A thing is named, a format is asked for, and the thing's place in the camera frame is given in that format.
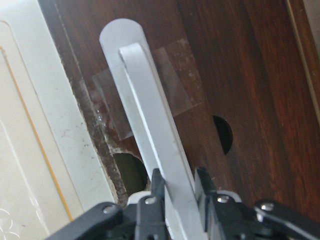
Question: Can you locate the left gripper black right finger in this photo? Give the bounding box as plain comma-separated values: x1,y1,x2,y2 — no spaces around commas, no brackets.
194,167,320,240

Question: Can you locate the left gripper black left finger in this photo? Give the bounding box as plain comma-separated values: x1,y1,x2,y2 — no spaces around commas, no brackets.
47,168,167,240

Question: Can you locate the white drawer handle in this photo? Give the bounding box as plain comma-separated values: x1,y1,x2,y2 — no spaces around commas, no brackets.
99,18,208,240

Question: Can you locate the dark wooden drawer front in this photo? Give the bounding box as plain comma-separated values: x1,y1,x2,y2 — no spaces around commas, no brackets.
39,0,320,221

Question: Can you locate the clear tape piece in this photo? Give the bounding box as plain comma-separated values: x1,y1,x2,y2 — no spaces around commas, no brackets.
91,38,201,141

